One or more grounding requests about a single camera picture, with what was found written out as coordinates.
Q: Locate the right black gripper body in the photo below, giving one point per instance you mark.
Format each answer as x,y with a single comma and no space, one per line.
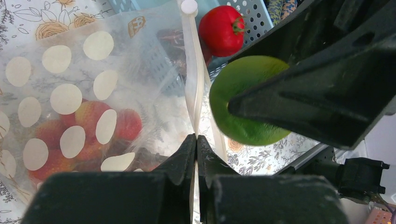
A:
326,29

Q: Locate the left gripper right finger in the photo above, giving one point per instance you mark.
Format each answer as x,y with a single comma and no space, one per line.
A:
227,197

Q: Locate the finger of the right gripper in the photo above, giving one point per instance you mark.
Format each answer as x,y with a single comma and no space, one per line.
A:
331,103

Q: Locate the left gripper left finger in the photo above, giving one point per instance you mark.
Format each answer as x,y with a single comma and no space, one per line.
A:
161,196

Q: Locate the green yellow mango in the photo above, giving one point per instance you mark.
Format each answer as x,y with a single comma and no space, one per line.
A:
238,76

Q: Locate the red tomato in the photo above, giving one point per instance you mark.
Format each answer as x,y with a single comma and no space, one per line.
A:
222,31

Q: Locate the clear dotted zip bag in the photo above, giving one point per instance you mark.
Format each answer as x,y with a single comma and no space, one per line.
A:
43,79

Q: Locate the black poker chip case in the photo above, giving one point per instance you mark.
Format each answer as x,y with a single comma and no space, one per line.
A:
280,9

